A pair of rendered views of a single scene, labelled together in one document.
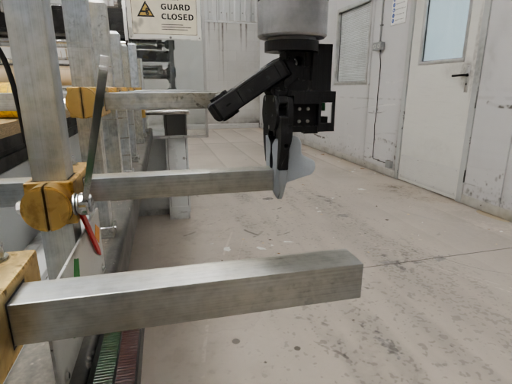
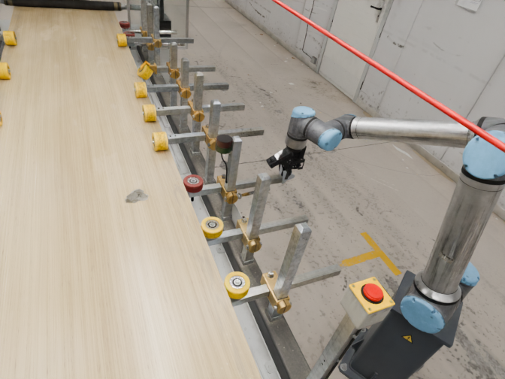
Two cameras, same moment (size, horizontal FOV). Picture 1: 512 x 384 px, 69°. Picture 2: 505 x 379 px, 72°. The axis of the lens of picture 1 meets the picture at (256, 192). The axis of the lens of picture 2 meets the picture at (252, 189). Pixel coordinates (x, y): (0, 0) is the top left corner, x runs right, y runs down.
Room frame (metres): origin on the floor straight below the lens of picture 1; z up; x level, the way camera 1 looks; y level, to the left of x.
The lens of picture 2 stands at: (-0.67, 0.45, 1.81)
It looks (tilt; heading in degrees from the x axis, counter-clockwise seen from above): 40 degrees down; 344
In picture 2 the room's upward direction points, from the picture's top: 11 degrees clockwise
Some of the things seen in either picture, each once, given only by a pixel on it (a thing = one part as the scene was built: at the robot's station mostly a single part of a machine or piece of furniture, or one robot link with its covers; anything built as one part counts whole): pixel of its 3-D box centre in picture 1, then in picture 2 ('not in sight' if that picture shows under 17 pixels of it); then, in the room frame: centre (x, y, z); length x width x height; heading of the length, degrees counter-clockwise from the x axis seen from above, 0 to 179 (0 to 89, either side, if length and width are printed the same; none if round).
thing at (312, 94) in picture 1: (296, 89); (293, 156); (0.53, -0.05, 0.97); 0.09 x 0.08 x 0.12; 104
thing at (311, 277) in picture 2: not in sight; (286, 284); (-0.02, 0.07, 0.81); 0.43 x 0.03 x 0.04; 104
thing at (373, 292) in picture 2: not in sight; (372, 292); (-0.32, 0.05, 1.22); 0.04 x 0.04 x 0.02
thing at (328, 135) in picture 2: not in sight; (324, 134); (0.43, -0.12, 1.14); 0.12 x 0.12 x 0.09; 33
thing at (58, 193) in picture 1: (59, 193); (226, 189); (0.44, 0.24, 0.85); 0.13 x 0.06 x 0.05; 14
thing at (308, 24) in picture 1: (291, 24); (295, 140); (0.53, -0.05, 1.05); 0.10 x 0.09 x 0.05; 14
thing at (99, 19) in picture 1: (108, 110); (196, 118); (0.90, 0.35, 0.92); 0.03 x 0.03 x 0.48; 14
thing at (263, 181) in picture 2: not in sight; (253, 225); (0.17, 0.17, 0.90); 0.03 x 0.03 x 0.48; 14
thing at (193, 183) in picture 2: not in sight; (192, 190); (0.42, 0.38, 0.85); 0.08 x 0.08 x 0.11
